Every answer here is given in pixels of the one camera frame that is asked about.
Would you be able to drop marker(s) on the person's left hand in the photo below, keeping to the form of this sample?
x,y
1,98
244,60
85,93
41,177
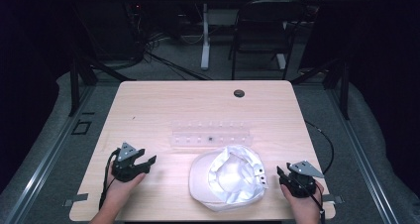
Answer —
x,y
119,192

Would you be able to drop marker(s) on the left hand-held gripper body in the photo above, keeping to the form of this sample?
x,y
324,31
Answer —
x,y
126,168

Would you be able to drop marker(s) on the white baseball cap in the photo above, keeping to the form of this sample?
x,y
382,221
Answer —
x,y
228,177

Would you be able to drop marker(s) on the clear plastic rack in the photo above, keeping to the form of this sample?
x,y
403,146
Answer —
x,y
198,135

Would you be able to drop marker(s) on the black chair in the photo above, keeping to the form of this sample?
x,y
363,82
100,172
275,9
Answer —
x,y
264,35

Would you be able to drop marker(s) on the black metal stand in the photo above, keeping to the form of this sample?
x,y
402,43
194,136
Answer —
x,y
344,88
75,85

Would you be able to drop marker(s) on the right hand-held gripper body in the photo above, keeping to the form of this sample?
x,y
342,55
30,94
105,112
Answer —
x,y
301,184

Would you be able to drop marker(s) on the aluminium floor rail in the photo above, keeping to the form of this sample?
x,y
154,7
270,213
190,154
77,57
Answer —
x,y
43,164
363,164

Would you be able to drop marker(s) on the grey tape strip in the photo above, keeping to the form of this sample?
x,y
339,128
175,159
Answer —
x,y
335,199
76,199

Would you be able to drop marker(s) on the person's right hand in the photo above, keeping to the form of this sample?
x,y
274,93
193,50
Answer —
x,y
305,205

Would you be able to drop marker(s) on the dark round table grommet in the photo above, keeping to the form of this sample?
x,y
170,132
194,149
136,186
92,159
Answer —
x,y
239,93

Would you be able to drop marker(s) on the white desk leg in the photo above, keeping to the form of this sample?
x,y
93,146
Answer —
x,y
281,61
205,42

